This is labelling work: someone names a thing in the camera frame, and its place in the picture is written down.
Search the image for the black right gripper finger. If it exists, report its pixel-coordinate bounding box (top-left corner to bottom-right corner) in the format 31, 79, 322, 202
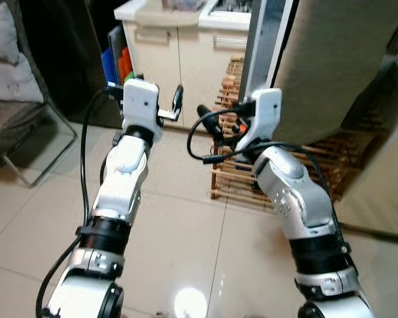
196, 103, 225, 138

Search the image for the dark fridge door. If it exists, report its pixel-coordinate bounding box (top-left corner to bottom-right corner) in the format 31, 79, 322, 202
239, 0, 398, 160

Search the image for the wooden wine rack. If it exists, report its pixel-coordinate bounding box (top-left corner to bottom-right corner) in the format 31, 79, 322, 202
210, 56, 362, 211

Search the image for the orange board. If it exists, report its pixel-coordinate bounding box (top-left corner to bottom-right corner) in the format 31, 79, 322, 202
117, 45, 133, 80

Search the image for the blue board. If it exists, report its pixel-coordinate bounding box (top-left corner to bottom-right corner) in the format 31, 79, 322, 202
100, 45, 117, 88

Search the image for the pale grey cushion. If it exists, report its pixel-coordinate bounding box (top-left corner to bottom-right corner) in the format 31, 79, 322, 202
0, 52, 45, 104

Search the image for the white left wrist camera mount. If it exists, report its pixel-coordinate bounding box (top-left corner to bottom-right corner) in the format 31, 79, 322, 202
121, 78, 164, 143

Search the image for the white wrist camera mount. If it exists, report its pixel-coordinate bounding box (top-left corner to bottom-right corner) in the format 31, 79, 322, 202
237, 87, 283, 152
121, 78, 164, 143

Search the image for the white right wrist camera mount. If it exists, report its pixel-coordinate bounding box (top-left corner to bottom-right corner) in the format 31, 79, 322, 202
237, 87, 283, 152

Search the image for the steel bar cabinet handle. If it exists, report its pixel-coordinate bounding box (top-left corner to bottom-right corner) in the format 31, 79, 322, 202
134, 28, 153, 43

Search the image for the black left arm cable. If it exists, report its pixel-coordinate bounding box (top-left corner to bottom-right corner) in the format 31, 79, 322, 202
35, 86, 127, 318

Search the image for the brown metal frame chair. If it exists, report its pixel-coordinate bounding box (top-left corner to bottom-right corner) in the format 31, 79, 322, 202
0, 0, 79, 189

